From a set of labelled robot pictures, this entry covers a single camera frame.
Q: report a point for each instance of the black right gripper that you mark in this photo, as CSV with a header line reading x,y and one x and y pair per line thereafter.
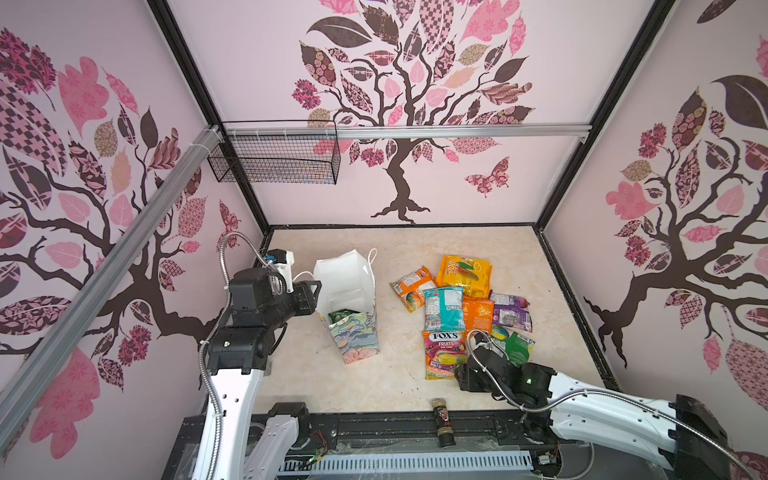
x,y
465,379

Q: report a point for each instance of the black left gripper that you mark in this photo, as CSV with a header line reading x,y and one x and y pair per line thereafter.
x,y
307,301

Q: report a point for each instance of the green Fox's mango tea bag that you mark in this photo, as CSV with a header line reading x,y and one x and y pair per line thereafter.
x,y
343,316

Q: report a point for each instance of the floral paper bag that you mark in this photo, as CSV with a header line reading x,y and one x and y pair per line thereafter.
x,y
348,282

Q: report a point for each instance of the Fox's fruits candy bag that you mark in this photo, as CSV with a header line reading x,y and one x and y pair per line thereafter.
x,y
444,351

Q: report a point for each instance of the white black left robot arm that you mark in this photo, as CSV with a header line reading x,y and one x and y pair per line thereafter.
x,y
234,362

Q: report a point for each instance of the green white snack bag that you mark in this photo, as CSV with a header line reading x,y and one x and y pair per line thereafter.
x,y
511,345

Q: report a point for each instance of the purple snack bag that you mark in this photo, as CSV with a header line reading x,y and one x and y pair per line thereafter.
x,y
511,311

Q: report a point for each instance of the orange chips bag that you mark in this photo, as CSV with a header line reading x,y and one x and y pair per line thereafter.
x,y
478,314

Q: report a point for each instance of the orange snack bag with label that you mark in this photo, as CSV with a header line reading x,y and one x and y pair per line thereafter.
x,y
411,287

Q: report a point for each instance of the teal snack bag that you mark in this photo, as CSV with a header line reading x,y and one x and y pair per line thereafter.
x,y
444,309

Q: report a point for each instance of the yellow orange snack bag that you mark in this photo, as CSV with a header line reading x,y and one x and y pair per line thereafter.
x,y
472,275

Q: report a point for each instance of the small brown black bottle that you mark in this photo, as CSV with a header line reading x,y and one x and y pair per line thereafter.
x,y
444,429

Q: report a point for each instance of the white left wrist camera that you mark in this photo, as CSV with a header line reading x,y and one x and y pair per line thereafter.
x,y
283,260

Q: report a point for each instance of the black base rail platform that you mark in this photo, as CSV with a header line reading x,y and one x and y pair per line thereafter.
x,y
561,446

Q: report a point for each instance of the black wire basket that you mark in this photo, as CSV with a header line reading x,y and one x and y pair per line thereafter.
x,y
281,152

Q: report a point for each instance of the white slotted cable duct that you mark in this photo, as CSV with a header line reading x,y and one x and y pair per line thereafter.
x,y
411,463

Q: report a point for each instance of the aluminium rail back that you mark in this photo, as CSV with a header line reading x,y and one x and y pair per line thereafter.
x,y
407,132

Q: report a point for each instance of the aluminium rail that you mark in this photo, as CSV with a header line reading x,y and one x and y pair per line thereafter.
x,y
35,375
407,132

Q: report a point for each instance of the aluminium rail left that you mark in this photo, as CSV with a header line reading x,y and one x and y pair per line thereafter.
x,y
35,375

